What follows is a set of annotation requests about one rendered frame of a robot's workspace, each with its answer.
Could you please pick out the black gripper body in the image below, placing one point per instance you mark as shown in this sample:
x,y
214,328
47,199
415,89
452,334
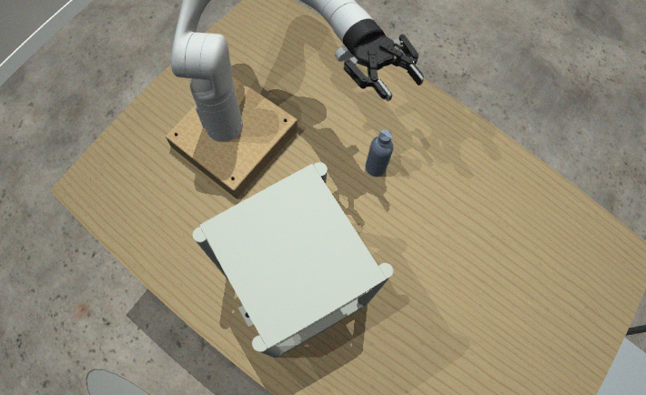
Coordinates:
x,y
363,35

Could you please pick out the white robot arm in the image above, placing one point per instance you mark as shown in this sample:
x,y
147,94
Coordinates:
x,y
206,56

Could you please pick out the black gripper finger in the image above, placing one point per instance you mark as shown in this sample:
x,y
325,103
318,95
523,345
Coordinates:
x,y
351,67
407,61

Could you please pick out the blue-grey cylinder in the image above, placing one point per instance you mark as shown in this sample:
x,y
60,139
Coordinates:
x,y
379,156

